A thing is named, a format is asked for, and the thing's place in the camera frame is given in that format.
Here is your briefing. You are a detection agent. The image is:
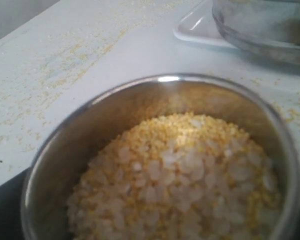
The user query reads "stainless steel cup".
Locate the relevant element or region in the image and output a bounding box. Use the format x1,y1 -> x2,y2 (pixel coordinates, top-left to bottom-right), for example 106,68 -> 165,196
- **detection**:
21,73 -> 300,240

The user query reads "yellow grain powder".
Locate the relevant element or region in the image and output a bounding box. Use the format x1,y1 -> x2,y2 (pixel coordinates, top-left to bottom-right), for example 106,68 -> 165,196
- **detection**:
67,113 -> 282,240

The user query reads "round steel mesh sieve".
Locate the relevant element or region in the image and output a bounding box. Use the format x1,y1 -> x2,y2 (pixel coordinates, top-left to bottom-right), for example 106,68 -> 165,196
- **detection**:
212,0 -> 300,65

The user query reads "white plastic tray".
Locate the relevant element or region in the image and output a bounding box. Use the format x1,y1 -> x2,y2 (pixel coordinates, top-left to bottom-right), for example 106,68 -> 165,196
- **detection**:
173,0 -> 236,49

